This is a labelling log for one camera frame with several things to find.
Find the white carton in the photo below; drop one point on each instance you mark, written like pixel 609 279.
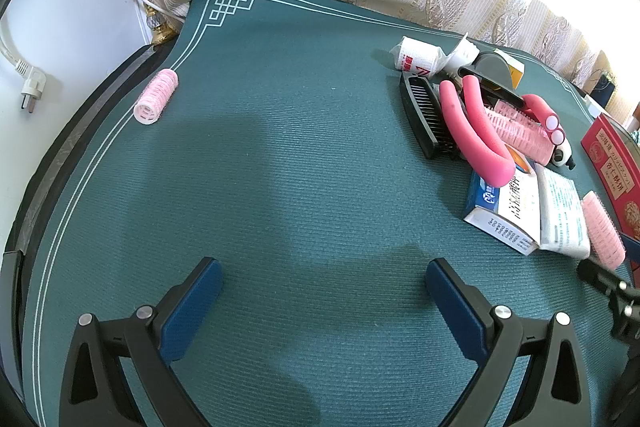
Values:
pixel 415 54

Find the white power strip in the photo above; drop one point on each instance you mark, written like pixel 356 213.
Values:
pixel 595 106

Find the dark blue object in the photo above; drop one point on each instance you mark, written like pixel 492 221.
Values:
pixel 606 89

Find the white teal-printed tissue packet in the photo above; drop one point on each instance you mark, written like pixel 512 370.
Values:
pixel 562 212

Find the pink hair roller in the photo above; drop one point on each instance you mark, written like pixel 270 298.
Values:
pixel 156 96
pixel 510 112
pixel 602 229
pixel 522 138

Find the pink foam curler white ends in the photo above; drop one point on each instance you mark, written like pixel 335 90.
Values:
pixel 542 109

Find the yellow box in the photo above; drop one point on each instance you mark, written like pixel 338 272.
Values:
pixel 517 72

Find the white power plug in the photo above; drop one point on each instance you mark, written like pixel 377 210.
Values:
pixel 32 82

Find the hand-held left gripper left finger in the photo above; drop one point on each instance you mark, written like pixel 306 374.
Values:
pixel 192 307

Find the blue white medicine box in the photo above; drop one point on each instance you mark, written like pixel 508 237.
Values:
pixel 505 212

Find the black hair dryer nozzle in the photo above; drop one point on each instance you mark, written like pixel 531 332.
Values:
pixel 492 69

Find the panda toy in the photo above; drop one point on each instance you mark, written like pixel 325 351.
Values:
pixel 562 156

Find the green desk mat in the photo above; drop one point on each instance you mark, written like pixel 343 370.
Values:
pixel 300 157

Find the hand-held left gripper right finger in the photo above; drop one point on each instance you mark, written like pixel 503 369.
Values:
pixel 452 307

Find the pink bent foam curler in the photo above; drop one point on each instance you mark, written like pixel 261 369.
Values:
pixel 475 132

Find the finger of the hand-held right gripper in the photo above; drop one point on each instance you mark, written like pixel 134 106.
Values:
pixel 600 277

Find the black comb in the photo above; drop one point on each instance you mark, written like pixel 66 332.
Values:
pixel 425 117

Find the brass curtain tieback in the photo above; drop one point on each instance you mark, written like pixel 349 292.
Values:
pixel 160 27

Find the white round plastic container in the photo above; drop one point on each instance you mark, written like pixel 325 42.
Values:
pixel 462 52

